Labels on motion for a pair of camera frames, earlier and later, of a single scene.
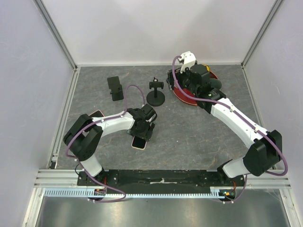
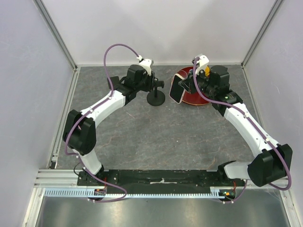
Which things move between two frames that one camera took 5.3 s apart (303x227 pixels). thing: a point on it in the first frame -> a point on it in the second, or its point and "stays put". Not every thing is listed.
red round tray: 184,97 stays put
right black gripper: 179,76 -> 201,73
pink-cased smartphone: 138,143 -> 177,91
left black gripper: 144,135 -> 150,80
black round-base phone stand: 155,98 stays put
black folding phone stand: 117,91 stays put
